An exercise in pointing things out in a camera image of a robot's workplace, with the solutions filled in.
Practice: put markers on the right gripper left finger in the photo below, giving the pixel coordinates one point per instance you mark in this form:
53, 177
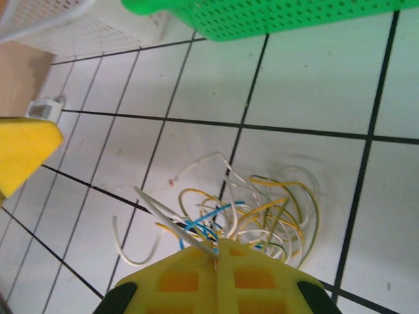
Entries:
170, 284

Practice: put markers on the clear plastic latch block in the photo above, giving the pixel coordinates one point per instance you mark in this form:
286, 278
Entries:
44, 111

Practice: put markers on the white plastic basket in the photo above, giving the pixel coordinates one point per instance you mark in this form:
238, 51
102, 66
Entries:
98, 32

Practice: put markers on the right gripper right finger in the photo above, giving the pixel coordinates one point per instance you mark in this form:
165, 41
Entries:
262, 281

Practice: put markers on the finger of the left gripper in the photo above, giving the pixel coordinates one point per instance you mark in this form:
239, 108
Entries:
23, 147

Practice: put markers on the green plastic basket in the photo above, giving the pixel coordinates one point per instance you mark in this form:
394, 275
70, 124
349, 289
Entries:
262, 19

